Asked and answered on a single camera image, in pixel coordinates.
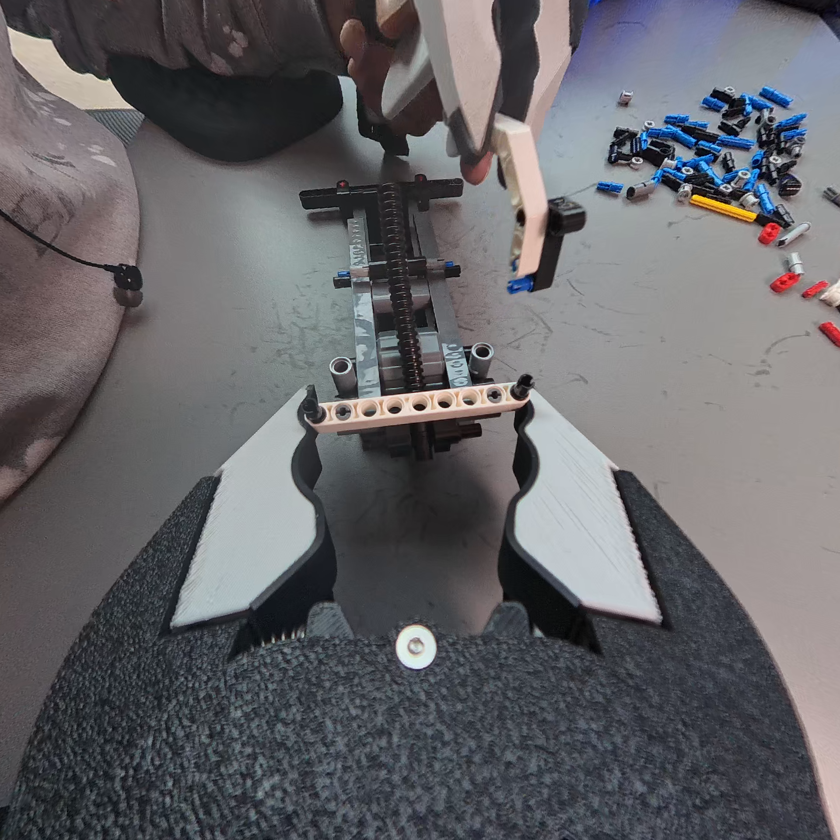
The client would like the pile of blue black pins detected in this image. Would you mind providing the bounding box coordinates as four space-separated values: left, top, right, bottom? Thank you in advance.
608 84 809 227

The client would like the person's left forearm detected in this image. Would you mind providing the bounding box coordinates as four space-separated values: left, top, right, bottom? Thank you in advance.
6 0 348 78

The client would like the grey desk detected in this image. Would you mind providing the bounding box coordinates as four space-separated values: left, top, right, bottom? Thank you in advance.
0 0 840 789

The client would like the black clip-on microphone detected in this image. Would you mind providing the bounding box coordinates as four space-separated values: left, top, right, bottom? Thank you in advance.
0 210 143 307

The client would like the black forearm rest pad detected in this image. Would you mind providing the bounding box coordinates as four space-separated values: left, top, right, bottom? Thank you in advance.
106 54 346 163

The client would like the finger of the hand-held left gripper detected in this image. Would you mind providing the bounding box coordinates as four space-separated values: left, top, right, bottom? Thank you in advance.
413 0 506 159
495 0 574 127

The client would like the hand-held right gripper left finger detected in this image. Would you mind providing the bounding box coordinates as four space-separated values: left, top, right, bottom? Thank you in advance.
169 386 335 631

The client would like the yellow toy axle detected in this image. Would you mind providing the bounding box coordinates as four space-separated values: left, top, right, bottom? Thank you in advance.
688 194 759 224

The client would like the person's grey hoodie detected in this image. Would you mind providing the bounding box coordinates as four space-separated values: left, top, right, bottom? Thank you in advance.
0 13 141 503

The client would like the white angled toy beam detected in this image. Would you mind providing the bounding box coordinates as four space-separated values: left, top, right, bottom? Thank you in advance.
492 115 550 276

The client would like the grey black toy truck chassis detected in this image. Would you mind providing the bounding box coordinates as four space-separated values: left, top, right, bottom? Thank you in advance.
298 176 535 464

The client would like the black office chair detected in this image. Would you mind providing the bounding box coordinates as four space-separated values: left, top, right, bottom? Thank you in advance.
85 108 145 148

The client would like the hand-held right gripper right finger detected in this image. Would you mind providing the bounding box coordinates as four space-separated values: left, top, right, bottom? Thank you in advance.
498 393 662 625

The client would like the black angled toy beam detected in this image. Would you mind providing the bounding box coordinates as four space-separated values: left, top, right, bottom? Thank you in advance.
529 197 586 293

